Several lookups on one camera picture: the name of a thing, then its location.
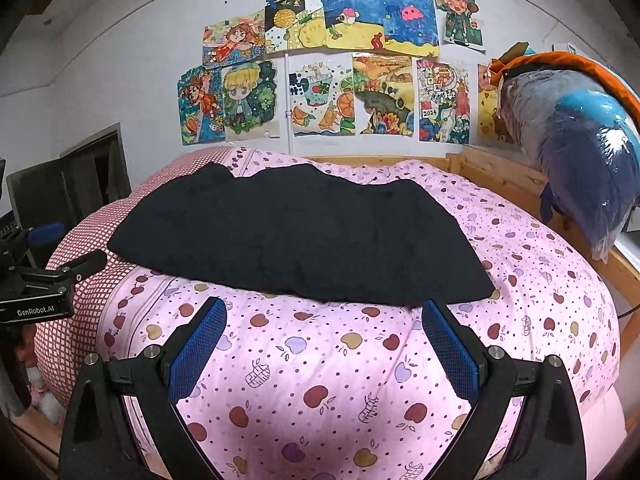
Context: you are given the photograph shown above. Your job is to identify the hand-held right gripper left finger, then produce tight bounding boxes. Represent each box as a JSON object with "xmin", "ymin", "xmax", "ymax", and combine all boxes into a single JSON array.
[{"xmin": 59, "ymin": 296, "xmax": 228, "ymax": 480}]

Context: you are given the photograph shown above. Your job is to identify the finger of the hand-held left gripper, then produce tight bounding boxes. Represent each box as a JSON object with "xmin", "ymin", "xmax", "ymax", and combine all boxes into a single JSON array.
[
  {"xmin": 26, "ymin": 221, "xmax": 65, "ymax": 249},
  {"xmin": 20, "ymin": 249, "xmax": 108, "ymax": 292}
]

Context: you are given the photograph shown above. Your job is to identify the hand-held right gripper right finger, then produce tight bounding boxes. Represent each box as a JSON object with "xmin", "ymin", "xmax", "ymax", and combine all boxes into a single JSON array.
[{"xmin": 421, "ymin": 299, "xmax": 587, "ymax": 480}]

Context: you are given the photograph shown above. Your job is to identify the black padded jacket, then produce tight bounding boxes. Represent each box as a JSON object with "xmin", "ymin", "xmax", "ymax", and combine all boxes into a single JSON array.
[{"xmin": 106, "ymin": 161, "xmax": 497, "ymax": 308}]

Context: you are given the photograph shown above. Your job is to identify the red checked bed sheet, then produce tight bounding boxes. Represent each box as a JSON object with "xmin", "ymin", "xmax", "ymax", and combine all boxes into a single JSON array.
[{"xmin": 34, "ymin": 146, "xmax": 246, "ymax": 413}]

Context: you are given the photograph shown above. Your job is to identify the dark cabinet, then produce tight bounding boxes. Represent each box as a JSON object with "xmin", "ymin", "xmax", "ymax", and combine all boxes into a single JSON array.
[{"xmin": 5, "ymin": 122, "xmax": 134, "ymax": 233}]

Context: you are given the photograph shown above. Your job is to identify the pink apple print quilt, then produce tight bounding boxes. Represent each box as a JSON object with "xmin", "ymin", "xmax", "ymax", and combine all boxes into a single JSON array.
[{"xmin": 95, "ymin": 147, "xmax": 624, "ymax": 480}]

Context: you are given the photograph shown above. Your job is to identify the clear bag of folded bedding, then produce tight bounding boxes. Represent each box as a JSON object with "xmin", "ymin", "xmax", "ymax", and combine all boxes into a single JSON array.
[{"xmin": 489, "ymin": 42, "xmax": 640, "ymax": 262}]

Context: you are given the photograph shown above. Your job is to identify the wooden bed frame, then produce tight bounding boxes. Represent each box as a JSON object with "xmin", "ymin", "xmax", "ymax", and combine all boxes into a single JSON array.
[{"xmin": 299, "ymin": 145, "xmax": 640, "ymax": 343}]

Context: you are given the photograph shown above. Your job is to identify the group of colourful wall drawings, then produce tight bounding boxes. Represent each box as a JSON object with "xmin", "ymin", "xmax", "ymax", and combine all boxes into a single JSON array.
[{"xmin": 176, "ymin": 0, "xmax": 518, "ymax": 147}]

